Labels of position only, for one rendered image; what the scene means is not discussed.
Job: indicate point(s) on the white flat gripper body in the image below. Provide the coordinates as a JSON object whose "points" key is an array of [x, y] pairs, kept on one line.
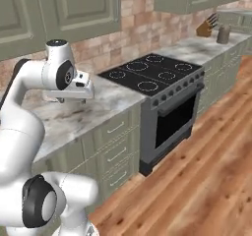
{"points": [[77, 91]]}

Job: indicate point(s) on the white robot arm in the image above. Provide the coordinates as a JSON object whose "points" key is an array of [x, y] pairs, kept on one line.
{"points": [[19, 138]]}

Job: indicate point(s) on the green drawer front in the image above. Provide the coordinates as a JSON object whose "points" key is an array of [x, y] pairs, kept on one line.
{"points": [[131, 145], [129, 118], [131, 167]]}

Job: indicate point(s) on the green base cupboard door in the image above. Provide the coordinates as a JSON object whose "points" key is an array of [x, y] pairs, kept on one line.
{"points": [[74, 158]]}

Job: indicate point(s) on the dark oven knob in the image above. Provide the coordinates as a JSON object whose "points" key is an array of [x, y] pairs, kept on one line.
{"points": [[185, 84], [155, 102], [201, 73], [170, 93], [191, 80], [163, 98], [197, 77], [178, 88]]}

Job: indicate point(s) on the black hob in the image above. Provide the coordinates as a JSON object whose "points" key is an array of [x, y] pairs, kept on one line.
{"points": [[151, 72]]}

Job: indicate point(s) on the grey oven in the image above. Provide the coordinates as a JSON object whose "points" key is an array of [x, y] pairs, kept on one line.
{"points": [[149, 138]]}

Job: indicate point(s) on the black oven door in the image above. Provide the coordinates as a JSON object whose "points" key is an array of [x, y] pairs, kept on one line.
{"points": [[174, 122]]}

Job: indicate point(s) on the green base cupboard run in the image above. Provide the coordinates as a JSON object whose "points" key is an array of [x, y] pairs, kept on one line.
{"points": [[220, 69]]}

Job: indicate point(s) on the wooden knife block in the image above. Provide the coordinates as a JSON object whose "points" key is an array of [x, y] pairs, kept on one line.
{"points": [[205, 27]]}

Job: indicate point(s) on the grey cylindrical pot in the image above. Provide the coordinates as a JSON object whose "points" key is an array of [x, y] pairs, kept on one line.
{"points": [[223, 34]]}

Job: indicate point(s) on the green cupboard run with worktop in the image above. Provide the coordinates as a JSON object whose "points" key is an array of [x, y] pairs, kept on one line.
{"points": [[238, 18]]}

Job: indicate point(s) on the green wall cupboard door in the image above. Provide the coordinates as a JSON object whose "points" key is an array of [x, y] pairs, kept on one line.
{"points": [[82, 7], [14, 13]]}

